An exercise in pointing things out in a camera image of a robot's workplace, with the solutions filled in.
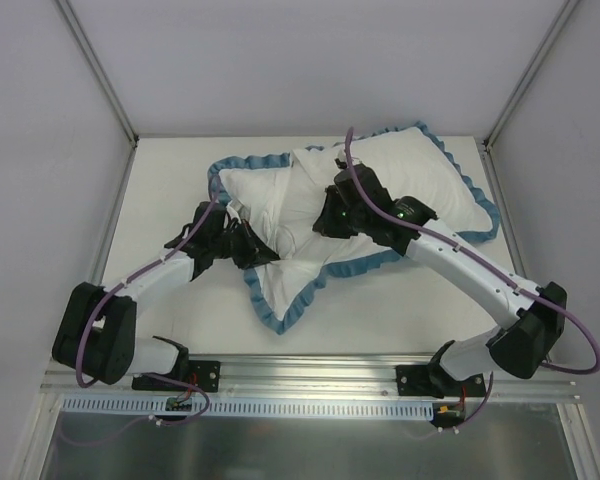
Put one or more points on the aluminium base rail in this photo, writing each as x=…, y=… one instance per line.
x=362, y=377

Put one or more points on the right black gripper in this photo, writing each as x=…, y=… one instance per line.
x=327, y=218

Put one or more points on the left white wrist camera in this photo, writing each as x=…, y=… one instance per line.
x=238, y=212

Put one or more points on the black mounting plate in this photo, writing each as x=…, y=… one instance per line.
x=432, y=381
x=204, y=374

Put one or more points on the white slotted cable duct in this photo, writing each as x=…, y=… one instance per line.
x=251, y=407

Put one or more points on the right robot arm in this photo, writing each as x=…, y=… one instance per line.
x=527, y=316

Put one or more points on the blue patterned pillowcase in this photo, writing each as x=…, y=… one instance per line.
x=285, y=194

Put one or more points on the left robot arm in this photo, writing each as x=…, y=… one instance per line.
x=97, y=335

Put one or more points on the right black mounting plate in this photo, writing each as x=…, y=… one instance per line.
x=432, y=381

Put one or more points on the left aluminium frame post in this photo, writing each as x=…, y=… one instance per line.
x=71, y=19

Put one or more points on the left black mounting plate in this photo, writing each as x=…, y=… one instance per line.
x=204, y=374

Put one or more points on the white pillow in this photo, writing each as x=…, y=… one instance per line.
x=316, y=213

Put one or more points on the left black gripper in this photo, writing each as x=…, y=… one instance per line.
x=247, y=242

